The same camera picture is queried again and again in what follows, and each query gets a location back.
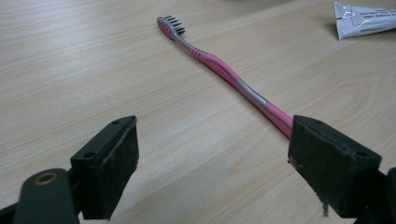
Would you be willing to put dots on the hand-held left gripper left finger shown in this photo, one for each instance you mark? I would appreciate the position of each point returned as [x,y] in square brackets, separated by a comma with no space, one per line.
[102,168]

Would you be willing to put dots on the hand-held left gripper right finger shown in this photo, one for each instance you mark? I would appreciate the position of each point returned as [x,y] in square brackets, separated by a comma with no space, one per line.
[330,168]

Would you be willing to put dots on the pink and grey toothbrush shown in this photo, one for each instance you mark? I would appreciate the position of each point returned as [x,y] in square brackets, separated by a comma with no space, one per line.
[219,67]

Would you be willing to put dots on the white toothpaste tube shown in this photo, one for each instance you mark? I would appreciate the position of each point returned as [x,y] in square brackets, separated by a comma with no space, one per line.
[362,20]

